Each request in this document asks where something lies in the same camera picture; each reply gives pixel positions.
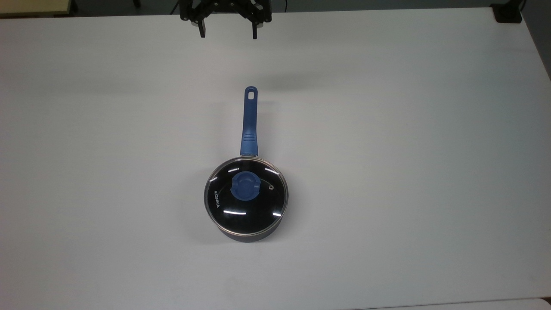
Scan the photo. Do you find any light wooden table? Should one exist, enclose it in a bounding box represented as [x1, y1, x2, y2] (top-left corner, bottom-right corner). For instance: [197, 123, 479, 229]
[0, 0, 72, 18]

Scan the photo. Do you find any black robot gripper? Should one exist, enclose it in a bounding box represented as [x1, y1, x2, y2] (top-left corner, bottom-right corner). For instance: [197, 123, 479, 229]
[180, 0, 273, 40]

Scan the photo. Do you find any glass lid with blue knob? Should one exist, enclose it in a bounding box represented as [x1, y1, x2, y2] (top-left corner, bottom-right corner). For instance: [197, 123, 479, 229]
[204, 157, 289, 238]

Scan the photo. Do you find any black clamp block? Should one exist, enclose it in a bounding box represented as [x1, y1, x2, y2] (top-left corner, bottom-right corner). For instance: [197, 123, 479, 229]
[490, 2, 524, 24]

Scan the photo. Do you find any dark saucepan with blue handle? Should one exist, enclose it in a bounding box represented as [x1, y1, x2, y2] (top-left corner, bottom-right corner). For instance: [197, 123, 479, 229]
[204, 86, 289, 243]

